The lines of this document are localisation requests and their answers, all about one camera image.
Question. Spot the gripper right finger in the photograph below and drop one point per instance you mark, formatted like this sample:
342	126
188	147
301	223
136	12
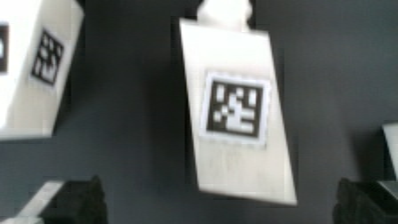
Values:
367	202

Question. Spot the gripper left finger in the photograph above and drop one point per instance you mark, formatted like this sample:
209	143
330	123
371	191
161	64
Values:
67	203

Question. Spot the white stool leg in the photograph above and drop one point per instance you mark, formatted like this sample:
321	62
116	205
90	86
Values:
40	30
390	131
241	145

